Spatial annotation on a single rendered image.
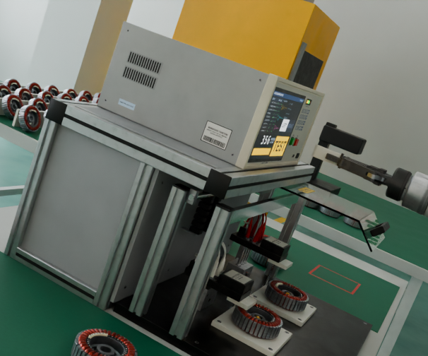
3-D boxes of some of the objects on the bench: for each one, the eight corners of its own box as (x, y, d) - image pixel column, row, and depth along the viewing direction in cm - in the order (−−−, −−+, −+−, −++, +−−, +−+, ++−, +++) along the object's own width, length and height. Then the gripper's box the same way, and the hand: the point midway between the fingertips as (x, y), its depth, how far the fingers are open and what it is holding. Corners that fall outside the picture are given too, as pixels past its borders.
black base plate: (369, 331, 171) (373, 324, 170) (318, 429, 112) (322, 418, 111) (224, 259, 187) (227, 253, 186) (112, 311, 128) (116, 301, 127)
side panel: (110, 307, 129) (159, 167, 123) (102, 311, 126) (152, 167, 120) (12, 251, 138) (54, 118, 132) (3, 253, 136) (44, 117, 130)
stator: (143, 376, 107) (150, 357, 107) (92, 386, 99) (99, 366, 99) (109, 341, 115) (115, 323, 114) (58, 347, 106) (64, 329, 106)
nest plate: (291, 337, 141) (292, 333, 141) (271, 358, 128) (273, 353, 127) (234, 308, 146) (236, 304, 146) (210, 325, 133) (212, 320, 132)
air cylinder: (212, 303, 144) (221, 282, 143) (200, 311, 138) (208, 289, 137) (195, 294, 146) (203, 273, 145) (181, 301, 139) (189, 280, 138)
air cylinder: (247, 282, 167) (254, 265, 166) (237, 288, 160) (244, 270, 159) (231, 275, 169) (238, 256, 167) (220, 280, 162) (228, 261, 161)
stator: (283, 331, 140) (289, 317, 139) (268, 346, 130) (275, 330, 129) (241, 309, 144) (246, 295, 143) (223, 321, 134) (229, 306, 133)
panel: (229, 253, 187) (263, 162, 181) (113, 303, 126) (159, 169, 121) (225, 251, 187) (260, 161, 182) (109, 300, 127) (155, 167, 121)
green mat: (400, 287, 228) (400, 287, 228) (377, 333, 172) (378, 332, 172) (188, 189, 260) (188, 188, 260) (111, 200, 204) (111, 200, 204)
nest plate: (315, 311, 164) (316, 308, 163) (301, 327, 150) (302, 323, 150) (265, 287, 169) (267, 283, 169) (247, 299, 155) (249, 295, 155)
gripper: (397, 204, 137) (301, 164, 145) (403, 200, 149) (314, 163, 157) (410, 174, 136) (313, 135, 144) (415, 171, 148) (325, 136, 156)
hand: (327, 155), depth 149 cm, fingers closed
